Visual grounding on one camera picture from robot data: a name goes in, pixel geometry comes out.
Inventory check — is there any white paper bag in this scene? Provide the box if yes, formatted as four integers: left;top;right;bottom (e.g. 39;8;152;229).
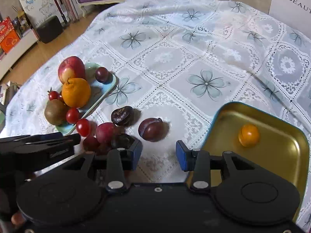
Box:
269;0;311;37

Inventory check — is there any red stick vacuum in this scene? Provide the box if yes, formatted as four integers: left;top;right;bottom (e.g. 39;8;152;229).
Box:
54;0;68;27

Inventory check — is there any orange with stem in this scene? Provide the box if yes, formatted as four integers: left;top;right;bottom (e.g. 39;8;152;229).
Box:
62;78;91;108

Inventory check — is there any red cherry tomato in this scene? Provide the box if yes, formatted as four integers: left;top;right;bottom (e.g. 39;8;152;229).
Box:
76;118;91;137

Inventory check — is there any red apple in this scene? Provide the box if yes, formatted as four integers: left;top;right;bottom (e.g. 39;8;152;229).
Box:
58;56;86;84

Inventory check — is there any white cartoon cabinet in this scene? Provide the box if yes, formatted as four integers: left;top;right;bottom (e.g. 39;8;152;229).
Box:
19;0;64;28

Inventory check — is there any light green rectangular plate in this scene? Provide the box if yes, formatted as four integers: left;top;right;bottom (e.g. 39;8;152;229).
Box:
56;63;116;135

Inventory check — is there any orange cherry tomato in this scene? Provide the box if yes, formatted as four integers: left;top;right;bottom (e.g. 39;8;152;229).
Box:
238;124;260;147

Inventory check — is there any gold metal tray blue rim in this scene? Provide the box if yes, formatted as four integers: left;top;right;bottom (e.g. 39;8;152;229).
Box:
185;101;310;224

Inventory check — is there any white lace floral tablecloth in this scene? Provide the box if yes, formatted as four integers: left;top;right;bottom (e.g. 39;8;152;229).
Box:
1;0;310;232

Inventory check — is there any purple plum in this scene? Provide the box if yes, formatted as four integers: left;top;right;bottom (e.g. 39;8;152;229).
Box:
138;118;164;142

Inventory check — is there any red orange book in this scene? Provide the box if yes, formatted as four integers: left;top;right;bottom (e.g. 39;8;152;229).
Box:
0;17;19;54

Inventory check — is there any white low shelf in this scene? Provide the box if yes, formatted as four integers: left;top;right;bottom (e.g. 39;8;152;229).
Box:
0;28;39;79

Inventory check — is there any black ottoman stool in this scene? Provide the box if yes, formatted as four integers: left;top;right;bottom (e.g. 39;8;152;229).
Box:
36;16;63;44

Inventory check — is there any hidden dark plum on plate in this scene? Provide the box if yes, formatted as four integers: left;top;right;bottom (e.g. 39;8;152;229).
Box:
58;95;65;103

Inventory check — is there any cherry tomato on plate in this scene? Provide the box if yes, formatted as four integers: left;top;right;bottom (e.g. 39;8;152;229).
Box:
66;108;79;124

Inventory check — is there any red radish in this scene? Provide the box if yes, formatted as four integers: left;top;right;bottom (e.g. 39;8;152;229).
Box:
83;136;100;151
95;122;118;144

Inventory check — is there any brown kiwi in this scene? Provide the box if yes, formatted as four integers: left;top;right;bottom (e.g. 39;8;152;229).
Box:
44;99;69;126

